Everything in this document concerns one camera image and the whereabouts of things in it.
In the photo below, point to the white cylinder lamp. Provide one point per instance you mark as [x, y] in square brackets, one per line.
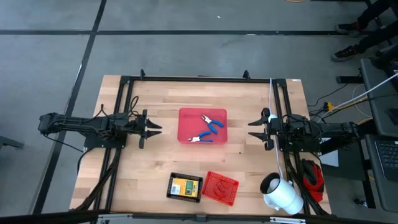
[284, 199]

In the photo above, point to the dark grey desk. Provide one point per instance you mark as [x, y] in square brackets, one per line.
[377, 118]

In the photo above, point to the black frame clamp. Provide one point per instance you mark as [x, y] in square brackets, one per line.
[246, 74]
[142, 74]

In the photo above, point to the black aluminium frame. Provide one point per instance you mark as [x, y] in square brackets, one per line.
[186, 79]

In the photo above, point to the red translucent plastic tray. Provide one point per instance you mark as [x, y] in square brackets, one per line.
[186, 121]

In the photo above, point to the black furniture leg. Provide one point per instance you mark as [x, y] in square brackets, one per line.
[9, 141]

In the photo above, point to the yellow crayon box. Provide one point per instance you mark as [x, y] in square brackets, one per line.
[185, 187]

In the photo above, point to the black mesh basket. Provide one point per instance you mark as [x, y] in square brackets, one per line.
[168, 189]

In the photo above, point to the white paper sheet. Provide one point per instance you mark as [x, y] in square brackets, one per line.
[331, 158]

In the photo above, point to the red mesh basket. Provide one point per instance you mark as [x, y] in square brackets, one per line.
[231, 194]

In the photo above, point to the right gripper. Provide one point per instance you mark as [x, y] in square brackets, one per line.
[275, 130]

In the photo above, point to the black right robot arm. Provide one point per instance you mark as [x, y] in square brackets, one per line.
[326, 129]

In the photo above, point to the person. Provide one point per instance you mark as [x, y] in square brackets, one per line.
[373, 34]

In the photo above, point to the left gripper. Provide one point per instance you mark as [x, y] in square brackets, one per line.
[144, 115]

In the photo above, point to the yellow power plug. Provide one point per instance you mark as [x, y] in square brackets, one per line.
[329, 106]

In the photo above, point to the dark grey laptop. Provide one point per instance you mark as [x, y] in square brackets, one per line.
[388, 155]

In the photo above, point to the silver aluminium bracket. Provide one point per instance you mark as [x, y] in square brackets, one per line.
[287, 220]
[115, 217]

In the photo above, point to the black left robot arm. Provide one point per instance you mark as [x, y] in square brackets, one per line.
[77, 124]

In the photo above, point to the red and black work glove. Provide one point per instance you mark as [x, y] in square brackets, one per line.
[314, 180]

